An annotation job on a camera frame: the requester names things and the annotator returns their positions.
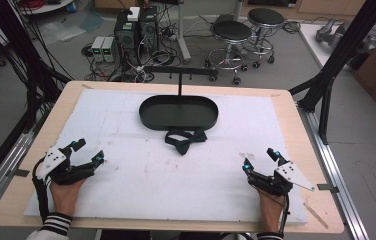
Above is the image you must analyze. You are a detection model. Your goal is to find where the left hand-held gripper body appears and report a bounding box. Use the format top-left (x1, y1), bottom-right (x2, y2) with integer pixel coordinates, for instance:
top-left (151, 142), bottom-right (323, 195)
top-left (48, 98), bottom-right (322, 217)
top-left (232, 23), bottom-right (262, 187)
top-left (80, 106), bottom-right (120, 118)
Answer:
top-left (36, 145), bottom-right (96, 186)

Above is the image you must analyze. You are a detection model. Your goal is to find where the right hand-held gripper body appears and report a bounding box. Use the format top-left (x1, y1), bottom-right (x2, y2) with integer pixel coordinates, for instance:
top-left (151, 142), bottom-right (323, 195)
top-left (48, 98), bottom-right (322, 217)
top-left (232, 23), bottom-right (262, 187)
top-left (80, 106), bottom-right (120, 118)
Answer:
top-left (247, 161), bottom-right (316, 198)

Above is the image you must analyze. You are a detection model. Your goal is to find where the black bow tie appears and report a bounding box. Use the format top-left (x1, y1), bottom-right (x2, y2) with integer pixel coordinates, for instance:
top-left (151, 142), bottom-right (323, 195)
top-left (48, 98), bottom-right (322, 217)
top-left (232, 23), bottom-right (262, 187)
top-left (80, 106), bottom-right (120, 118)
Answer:
top-left (164, 128), bottom-right (208, 156)

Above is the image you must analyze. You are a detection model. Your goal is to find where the black stand with oval tray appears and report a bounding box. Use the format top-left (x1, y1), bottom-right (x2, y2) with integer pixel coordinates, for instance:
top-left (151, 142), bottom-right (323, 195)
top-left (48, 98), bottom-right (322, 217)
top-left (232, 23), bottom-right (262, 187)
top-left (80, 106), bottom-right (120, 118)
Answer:
top-left (138, 65), bottom-right (220, 132)

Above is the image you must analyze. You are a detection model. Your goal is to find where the person's left hand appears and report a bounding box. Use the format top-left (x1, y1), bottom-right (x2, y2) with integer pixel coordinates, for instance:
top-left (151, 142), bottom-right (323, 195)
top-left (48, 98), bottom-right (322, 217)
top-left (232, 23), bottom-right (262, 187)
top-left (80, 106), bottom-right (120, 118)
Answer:
top-left (49, 178), bottom-right (87, 217)

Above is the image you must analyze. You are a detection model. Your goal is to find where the person's right hand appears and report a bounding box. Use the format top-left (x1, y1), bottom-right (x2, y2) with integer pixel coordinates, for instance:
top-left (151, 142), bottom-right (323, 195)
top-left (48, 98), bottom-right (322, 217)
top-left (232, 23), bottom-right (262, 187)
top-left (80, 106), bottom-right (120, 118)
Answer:
top-left (258, 194), bottom-right (286, 234)

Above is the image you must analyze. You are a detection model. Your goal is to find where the thin wooden stick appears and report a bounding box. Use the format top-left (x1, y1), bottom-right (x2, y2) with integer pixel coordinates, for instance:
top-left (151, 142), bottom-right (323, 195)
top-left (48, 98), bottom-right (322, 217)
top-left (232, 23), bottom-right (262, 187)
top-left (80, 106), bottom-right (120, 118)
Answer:
top-left (303, 202), bottom-right (330, 230)

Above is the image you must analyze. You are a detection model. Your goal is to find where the white foam mat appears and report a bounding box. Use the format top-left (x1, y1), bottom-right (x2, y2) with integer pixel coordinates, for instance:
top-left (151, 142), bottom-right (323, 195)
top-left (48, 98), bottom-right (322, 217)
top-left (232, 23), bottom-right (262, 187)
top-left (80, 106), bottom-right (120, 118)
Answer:
top-left (23, 88), bottom-right (309, 225)

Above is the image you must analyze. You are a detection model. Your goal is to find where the person's left striped sleeve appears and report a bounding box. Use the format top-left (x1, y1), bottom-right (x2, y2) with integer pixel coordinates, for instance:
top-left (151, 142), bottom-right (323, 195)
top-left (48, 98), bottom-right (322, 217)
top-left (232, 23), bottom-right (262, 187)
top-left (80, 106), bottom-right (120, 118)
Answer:
top-left (25, 212), bottom-right (74, 240)

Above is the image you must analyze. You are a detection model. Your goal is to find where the person's striped sleeve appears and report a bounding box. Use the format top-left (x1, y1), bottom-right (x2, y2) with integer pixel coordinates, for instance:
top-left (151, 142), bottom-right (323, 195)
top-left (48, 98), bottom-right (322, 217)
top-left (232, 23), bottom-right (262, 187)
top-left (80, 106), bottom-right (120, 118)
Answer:
top-left (25, 212), bottom-right (74, 240)
top-left (256, 231), bottom-right (285, 240)

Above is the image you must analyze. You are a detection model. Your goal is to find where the person's right striped sleeve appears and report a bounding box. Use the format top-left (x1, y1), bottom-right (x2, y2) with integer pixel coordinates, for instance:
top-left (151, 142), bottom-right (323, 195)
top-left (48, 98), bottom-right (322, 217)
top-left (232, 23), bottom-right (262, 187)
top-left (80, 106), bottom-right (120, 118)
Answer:
top-left (256, 231), bottom-right (285, 240)

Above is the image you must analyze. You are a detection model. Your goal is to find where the grey power supply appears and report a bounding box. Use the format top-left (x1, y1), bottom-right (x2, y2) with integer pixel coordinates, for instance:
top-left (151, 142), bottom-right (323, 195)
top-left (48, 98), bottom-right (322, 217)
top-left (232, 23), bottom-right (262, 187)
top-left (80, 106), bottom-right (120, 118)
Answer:
top-left (102, 36), bottom-right (119, 63)
top-left (91, 35), bottom-right (106, 63)

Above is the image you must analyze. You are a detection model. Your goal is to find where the clear plastic sheet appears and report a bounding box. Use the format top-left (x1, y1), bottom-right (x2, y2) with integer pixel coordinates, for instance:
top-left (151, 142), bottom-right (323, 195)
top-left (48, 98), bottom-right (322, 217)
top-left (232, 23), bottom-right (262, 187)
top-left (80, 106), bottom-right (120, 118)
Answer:
top-left (38, 10), bottom-right (106, 43)

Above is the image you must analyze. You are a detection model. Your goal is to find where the black computer tower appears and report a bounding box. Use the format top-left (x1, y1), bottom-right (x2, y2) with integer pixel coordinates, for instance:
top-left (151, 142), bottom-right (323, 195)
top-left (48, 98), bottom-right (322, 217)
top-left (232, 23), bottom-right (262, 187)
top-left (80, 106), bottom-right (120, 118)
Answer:
top-left (113, 10), bottom-right (141, 65)
top-left (138, 5), bottom-right (160, 55)

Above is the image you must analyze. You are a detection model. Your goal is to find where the black round stool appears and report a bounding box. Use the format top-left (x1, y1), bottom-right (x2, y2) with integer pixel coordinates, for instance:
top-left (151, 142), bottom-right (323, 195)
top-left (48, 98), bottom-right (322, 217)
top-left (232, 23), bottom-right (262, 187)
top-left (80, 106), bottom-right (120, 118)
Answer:
top-left (204, 20), bottom-right (253, 86)
top-left (246, 7), bottom-right (286, 69)

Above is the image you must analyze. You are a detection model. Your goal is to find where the grey vacuum cleaner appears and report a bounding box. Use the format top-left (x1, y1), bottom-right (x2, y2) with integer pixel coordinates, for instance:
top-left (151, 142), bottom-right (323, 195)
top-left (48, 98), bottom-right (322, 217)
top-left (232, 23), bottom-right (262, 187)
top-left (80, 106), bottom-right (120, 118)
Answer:
top-left (315, 17), bottom-right (376, 69)

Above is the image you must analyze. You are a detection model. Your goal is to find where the white round table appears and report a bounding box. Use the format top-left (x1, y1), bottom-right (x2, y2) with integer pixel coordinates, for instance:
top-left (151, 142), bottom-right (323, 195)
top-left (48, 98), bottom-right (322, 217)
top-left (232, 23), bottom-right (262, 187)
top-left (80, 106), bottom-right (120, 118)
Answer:
top-left (18, 0), bottom-right (78, 16)

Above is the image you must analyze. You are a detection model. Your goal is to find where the white box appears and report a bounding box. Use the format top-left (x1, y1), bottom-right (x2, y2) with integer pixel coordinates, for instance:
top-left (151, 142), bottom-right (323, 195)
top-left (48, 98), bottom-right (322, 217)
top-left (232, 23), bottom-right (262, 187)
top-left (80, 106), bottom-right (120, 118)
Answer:
top-left (126, 6), bottom-right (141, 22)

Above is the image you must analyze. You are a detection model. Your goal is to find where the grey desk leg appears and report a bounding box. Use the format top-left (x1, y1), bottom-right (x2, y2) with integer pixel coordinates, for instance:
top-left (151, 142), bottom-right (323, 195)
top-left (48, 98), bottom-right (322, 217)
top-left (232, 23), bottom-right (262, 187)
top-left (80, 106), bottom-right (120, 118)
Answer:
top-left (175, 0), bottom-right (193, 64)

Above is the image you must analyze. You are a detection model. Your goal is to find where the right hand-held gripper black cable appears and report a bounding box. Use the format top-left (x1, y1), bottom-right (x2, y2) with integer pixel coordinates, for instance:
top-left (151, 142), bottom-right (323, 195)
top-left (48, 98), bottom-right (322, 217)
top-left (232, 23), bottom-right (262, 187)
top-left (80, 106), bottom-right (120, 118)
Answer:
top-left (278, 192), bottom-right (292, 234)

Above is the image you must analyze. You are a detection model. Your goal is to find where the hand-held gripper black cable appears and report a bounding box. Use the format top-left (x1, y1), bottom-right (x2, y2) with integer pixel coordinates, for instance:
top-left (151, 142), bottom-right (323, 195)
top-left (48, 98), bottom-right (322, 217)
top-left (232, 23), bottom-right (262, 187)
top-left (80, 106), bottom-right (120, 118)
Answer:
top-left (31, 157), bottom-right (51, 222)
top-left (278, 192), bottom-right (292, 234)

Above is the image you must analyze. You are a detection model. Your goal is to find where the left hand-held gripper black cable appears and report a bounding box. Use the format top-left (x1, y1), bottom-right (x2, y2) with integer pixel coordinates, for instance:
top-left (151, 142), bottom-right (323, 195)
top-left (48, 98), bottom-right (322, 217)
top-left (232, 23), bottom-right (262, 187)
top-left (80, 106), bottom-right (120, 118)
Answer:
top-left (31, 157), bottom-right (51, 222)

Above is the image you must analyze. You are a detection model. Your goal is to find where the tangle of floor cables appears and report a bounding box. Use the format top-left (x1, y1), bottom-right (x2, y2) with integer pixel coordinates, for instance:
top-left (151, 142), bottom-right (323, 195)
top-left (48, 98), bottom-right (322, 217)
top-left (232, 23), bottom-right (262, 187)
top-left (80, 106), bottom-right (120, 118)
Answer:
top-left (81, 19), bottom-right (181, 83)

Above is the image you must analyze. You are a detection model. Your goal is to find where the black metal frame post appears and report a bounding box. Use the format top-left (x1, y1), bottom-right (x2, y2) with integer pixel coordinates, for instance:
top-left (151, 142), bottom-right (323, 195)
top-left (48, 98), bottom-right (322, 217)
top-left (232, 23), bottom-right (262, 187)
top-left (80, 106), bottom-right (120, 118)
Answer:
top-left (288, 0), bottom-right (376, 145)
top-left (0, 0), bottom-right (74, 135)

